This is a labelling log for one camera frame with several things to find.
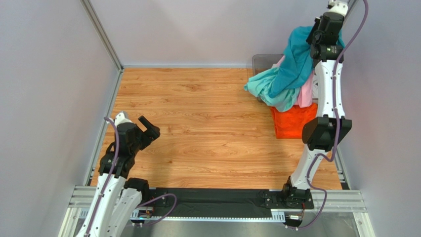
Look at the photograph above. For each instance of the folded orange t shirt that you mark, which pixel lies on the folded orange t shirt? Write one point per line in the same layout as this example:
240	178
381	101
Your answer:
289	124

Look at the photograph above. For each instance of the mint green t shirt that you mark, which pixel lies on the mint green t shirt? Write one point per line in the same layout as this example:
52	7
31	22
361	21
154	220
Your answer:
271	90

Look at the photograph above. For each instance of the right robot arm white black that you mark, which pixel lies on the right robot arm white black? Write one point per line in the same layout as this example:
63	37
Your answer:
330	125

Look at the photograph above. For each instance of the teal t shirt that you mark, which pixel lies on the teal t shirt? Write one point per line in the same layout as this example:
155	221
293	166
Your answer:
297	64

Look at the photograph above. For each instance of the clear plastic bin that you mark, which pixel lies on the clear plastic bin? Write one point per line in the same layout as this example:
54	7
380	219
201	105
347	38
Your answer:
265	70

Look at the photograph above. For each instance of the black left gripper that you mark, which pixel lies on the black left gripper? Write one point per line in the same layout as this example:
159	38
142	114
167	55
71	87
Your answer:
151	133

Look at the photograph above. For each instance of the left aluminium corner post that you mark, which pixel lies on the left aluminium corner post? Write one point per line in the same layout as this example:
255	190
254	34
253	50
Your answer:
89	8

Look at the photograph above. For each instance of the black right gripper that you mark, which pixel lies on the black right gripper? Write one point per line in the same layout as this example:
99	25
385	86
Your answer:
315	29

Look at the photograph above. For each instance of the aluminium corner post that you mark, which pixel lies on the aluminium corner post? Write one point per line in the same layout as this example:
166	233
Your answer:
351	4
89	8

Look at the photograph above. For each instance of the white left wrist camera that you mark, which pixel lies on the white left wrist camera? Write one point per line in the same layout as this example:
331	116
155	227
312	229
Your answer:
120	118

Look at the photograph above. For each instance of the pink t shirt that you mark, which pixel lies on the pink t shirt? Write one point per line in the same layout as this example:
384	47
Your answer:
301	97

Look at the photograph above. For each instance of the right aluminium corner post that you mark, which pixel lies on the right aluminium corner post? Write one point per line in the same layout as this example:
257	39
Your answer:
351	4

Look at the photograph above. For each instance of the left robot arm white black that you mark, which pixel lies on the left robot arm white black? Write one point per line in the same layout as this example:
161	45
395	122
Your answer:
116	194

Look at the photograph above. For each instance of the aluminium front frame rail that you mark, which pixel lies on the aluminium front frame rail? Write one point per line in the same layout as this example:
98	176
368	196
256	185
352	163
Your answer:
337	201

